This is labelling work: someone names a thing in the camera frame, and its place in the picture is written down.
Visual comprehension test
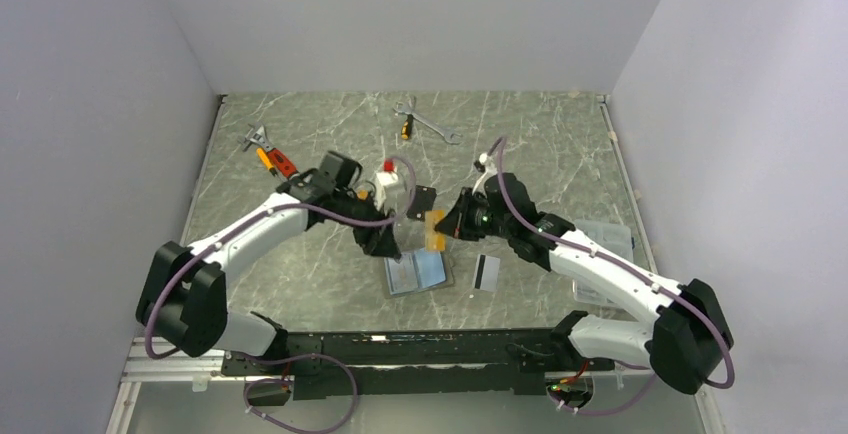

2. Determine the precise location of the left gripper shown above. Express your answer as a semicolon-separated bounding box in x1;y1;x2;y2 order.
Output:
331;187;401;260

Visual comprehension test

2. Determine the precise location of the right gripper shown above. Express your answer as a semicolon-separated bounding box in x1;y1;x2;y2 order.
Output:
435;187;514;242

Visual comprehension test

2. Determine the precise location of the black credit card stack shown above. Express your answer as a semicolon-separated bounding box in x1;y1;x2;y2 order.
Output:
406;185;437;222

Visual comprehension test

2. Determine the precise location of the grey card holder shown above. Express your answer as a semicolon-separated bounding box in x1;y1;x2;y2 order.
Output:
383;248;455;298

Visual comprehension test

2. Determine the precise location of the single silver credit card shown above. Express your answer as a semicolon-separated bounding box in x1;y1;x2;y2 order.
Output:
472;254;501;293

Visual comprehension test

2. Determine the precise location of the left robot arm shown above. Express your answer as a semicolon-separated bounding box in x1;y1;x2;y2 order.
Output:
136;151;416;374

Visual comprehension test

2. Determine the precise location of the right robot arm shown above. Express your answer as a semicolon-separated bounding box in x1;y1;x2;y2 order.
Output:
434;173;736;394

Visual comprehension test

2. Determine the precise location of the silver open-end wrench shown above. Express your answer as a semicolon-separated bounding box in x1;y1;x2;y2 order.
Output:
393;102;462;145

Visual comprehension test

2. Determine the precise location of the yellow black screwdriver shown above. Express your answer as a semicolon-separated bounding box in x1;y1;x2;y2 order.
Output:
400;114;415;140

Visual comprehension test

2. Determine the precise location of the orange utility knife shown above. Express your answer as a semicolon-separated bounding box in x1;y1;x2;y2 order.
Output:
256;147;279;177

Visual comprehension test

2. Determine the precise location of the clear plastic screw box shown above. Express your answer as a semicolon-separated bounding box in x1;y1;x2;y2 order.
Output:
570;219;634;306

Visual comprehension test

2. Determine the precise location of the red adjustable wrench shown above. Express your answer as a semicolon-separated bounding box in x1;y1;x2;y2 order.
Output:
241;124;299;179

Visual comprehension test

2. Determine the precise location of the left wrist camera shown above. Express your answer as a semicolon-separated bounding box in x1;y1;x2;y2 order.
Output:
373;158;409;211

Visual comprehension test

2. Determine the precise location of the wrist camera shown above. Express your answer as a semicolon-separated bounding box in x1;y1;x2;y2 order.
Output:
472;152;498;193
373;158;409;211

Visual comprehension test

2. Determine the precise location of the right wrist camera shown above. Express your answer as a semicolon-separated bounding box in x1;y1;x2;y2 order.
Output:
472;152;498;193

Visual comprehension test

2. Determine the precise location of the black base frame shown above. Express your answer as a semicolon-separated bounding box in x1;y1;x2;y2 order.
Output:
221;328;614;400

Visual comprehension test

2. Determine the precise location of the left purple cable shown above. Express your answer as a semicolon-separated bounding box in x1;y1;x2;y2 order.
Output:
142;155;419;434

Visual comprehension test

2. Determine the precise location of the aluminium rail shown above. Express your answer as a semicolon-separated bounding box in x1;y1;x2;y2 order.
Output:
121;330;708;385

